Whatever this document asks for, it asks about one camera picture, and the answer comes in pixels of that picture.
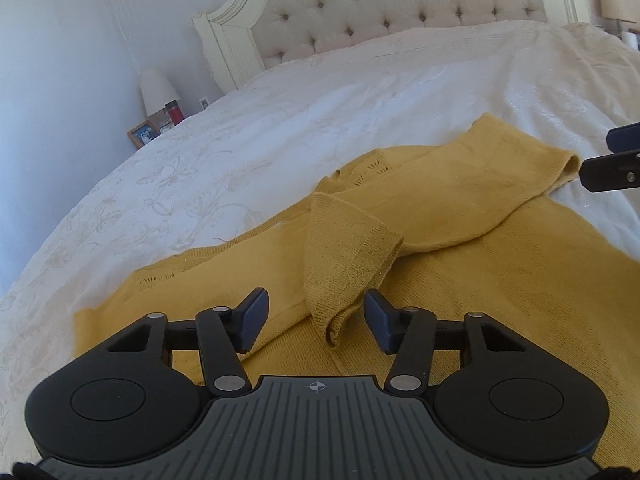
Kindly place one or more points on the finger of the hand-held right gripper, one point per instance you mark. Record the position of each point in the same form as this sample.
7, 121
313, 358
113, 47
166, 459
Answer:
625, 135
612, 174

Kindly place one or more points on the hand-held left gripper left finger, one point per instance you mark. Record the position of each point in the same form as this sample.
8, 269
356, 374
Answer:
254, 316

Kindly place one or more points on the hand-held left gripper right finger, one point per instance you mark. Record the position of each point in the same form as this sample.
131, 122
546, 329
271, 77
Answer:
380, 317

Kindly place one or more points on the yellow knit sweater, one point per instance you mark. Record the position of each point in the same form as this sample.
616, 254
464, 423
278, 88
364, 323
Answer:
450, 260

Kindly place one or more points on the white embroidered bedspread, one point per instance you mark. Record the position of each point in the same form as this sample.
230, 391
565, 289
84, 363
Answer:
300, 125

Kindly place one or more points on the red candle jar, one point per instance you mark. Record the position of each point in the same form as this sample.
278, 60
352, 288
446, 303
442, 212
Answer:
175, 114

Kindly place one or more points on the grey small box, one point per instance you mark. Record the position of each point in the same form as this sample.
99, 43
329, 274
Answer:
161, 120

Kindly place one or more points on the white table lamp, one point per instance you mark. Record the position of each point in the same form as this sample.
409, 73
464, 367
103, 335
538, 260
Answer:
156, 91

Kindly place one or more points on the cream tufted headboard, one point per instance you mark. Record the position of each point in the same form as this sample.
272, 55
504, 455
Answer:
380, 5

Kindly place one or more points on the wooden picture frame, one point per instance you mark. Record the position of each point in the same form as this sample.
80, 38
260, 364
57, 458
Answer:
144, 133

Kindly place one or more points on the white wall outlet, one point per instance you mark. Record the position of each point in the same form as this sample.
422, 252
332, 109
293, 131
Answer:
204, 103

